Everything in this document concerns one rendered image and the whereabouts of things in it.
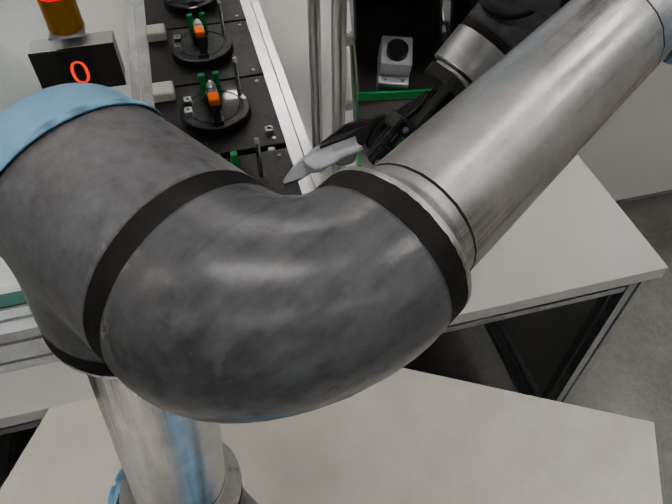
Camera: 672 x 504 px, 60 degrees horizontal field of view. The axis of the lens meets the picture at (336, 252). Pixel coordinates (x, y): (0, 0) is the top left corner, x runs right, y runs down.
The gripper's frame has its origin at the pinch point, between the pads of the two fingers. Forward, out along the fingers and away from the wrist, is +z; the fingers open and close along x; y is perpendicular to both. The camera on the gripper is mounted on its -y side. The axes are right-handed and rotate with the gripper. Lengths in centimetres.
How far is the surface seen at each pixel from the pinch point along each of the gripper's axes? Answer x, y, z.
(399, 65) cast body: -2.2, -19.9, -19.1
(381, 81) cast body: -2.5, -21.8, -16.0
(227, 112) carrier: -17, -56, 7
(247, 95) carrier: -16, -65, 3
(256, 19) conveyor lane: -25, -96, -10
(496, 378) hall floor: 98, -94, 27
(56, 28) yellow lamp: -42, -28, 8
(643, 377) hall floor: 135, -91, -3
